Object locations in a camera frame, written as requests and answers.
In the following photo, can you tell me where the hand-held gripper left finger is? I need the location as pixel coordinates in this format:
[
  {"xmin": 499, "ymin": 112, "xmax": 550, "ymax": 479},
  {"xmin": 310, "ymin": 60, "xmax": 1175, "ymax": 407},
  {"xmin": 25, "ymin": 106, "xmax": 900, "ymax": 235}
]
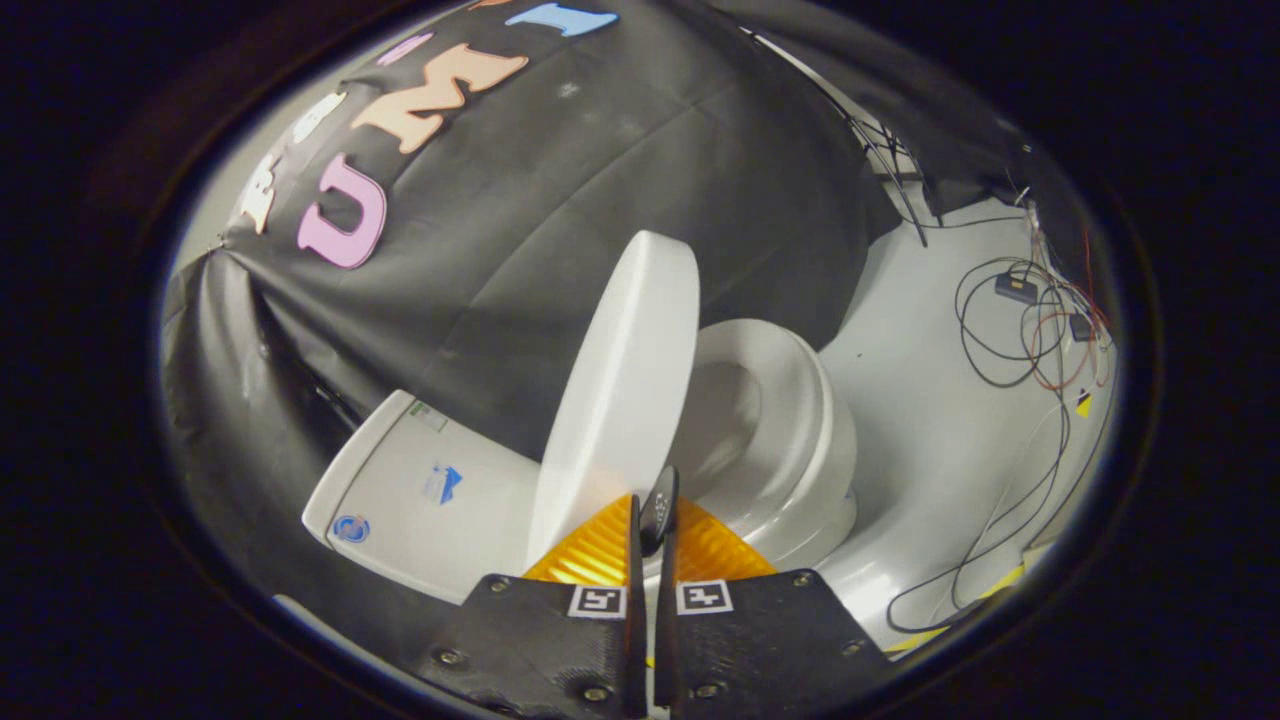
[{"xmin": 415, "ymin": 493, "xmax": 649, "ymax": 719}]

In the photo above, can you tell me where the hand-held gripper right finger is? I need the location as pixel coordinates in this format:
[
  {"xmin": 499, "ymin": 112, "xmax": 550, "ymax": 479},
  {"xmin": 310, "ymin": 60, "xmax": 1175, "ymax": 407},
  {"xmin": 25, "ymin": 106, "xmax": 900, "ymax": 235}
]
[{"xmin": 655, "ymin": 495, "xmax": 896, "ymax": 716}]

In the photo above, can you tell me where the white toilet lid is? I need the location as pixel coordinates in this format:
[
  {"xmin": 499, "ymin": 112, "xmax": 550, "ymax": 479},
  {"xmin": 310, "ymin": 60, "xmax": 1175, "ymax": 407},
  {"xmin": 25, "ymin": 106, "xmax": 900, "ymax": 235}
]
[{"xmin": 526, "ymin": 231, "xmax": 702, "ymax": 567}]

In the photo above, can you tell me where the yellow floor tape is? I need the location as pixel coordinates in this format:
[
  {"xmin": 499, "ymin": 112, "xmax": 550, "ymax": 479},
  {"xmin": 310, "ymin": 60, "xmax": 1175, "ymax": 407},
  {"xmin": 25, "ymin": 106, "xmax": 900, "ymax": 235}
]
[{"xmin": 885, "ymin": 563, "xmax": 1033, "ymax": 654}]

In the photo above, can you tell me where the black floor cable bundle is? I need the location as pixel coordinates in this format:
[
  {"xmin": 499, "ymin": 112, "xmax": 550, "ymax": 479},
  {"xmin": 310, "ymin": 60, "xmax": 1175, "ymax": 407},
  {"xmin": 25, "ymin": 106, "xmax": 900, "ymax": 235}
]
[{"xmin": 885, "ymin": 205, "xmax": 1118, "ymax": 637}]

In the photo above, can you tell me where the red cable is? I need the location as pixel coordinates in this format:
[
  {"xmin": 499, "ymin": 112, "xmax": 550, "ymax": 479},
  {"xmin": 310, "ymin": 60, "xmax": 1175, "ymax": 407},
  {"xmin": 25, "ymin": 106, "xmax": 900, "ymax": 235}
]
[{"xmin": 1028, "ymin": 228, "xmax": 1113, "ymax": 393}]

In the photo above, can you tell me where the black backdrop cloth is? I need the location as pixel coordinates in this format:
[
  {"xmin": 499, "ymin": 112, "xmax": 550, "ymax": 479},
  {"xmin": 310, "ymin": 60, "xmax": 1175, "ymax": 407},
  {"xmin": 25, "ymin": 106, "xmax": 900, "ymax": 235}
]
[{"xmin": 222, "ymin": 0, "xmax": 903, "ymax": 463}]

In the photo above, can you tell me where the white ceramic toilet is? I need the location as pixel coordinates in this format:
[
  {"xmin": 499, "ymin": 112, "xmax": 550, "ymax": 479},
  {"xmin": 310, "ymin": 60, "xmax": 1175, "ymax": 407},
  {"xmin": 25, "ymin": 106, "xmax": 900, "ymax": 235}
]
[{"xmin": 302, "ymin": 318, "xmax": 859, "ymax": 607}]

